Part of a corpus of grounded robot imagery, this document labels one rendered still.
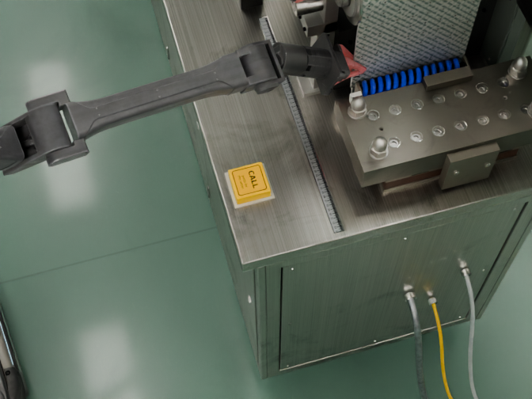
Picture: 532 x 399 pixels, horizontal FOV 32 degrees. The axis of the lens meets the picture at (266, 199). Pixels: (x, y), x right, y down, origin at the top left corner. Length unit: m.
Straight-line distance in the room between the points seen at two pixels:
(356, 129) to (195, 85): 0.35
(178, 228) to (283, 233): 1.05
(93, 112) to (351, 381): 1.36
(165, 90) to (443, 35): 0.56
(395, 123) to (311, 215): 0.24
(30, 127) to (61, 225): 1.36
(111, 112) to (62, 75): 1.62
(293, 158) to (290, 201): 0.10
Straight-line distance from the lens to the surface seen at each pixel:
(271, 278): 1.91
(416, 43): 1.82
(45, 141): 1.55
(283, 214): 1.85
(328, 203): 1.86
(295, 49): 1.71
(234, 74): 1.63
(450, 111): 1.84
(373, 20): 1.71
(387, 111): 1.82
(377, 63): 1.83
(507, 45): 1.99
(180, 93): 1.60
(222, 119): 1.95
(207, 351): 2.69
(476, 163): 1.84
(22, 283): 2.85
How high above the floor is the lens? 2.55
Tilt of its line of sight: 63 degrees down
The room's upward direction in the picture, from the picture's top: 1 degrees counter-clockwise
